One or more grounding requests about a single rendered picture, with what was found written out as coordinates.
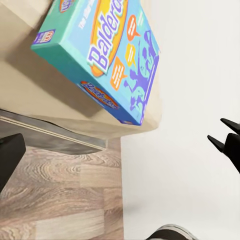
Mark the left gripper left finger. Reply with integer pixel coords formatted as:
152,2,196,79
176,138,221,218
0,133,27,193

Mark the board game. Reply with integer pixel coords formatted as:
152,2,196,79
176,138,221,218
30,0,161,126

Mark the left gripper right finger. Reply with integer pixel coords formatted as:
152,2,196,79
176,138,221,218
224,133,240,173

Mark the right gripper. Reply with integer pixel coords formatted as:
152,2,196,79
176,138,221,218
207,118,240,154

